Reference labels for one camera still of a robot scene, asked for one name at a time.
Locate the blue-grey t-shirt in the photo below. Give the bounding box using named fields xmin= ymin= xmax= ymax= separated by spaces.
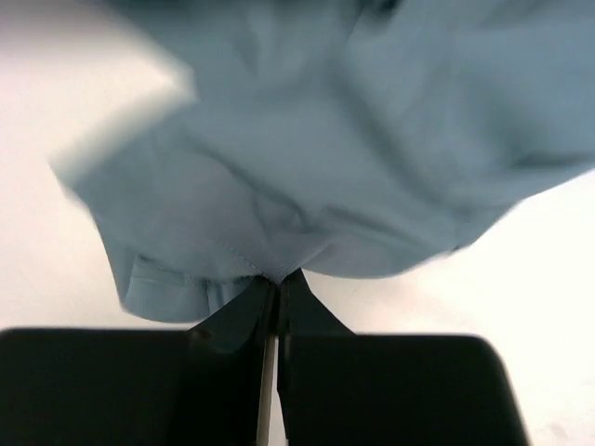
xmin=55 ymin=1 xmax=594 ymax=323

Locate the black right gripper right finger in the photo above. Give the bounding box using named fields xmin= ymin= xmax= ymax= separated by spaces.
xmin=277 ymin=272 xmax=528 ymax=446

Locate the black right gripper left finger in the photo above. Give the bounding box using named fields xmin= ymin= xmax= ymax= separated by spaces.
xmin=1 ymin=279 xmax=274 ymax=445

